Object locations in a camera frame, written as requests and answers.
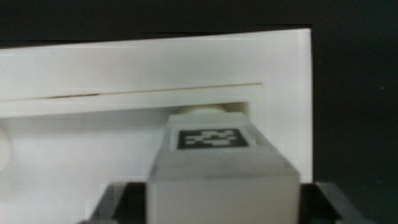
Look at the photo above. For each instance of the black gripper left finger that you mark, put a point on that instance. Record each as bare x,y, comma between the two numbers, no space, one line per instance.
122,206

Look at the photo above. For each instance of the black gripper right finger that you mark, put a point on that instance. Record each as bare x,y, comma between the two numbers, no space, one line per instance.
326,207

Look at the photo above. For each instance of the white table leg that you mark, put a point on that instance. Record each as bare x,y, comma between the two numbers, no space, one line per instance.
223,180

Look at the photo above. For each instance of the white square table top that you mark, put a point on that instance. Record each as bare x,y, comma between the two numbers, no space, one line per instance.
85,141

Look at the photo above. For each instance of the white U-shaped fence frame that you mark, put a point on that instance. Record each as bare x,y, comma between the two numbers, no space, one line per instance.
173,72

